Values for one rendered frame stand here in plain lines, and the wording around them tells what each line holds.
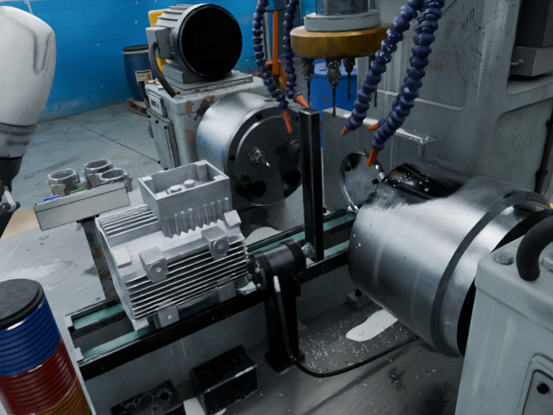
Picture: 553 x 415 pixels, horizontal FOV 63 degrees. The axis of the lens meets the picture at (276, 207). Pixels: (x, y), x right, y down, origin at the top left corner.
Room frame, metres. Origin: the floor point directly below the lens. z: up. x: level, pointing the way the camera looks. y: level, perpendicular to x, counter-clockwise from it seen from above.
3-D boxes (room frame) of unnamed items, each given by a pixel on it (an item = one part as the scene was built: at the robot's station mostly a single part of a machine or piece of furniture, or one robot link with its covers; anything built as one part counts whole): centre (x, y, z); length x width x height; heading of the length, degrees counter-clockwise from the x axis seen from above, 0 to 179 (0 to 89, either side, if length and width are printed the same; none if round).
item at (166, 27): (1.35, 0.23, 1.16); 0.33 x 0.26 x 0.42; 29
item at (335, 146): (0.89, -0.24, 0.97); 0.30 x 0.11 x 0.34; 29
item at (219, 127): (1.12, 0.07, 1.04); 0.37 x 0.25 x 0.25; 29
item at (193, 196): (0.67, 0.15, 1.11); 0.12 x 0.11 x 0.07; 119
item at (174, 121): (1.33, 0.19, 0.99); 0.35 x 0.31 x 0.37; 29
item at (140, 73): (5.81, 1.07, 0.37); 1.20 x 0.80 x 0.74; 125
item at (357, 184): (0.86, -0.18, 1.01); 0.15 x 0.02 x 0.15; 29
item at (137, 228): (0.65, 0.18, 1.01); 0.20 x 0.19 x 0.19; 119
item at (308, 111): (0.63, -0.06, 1.12); 0.04 x 0.03 x 0.26; 119
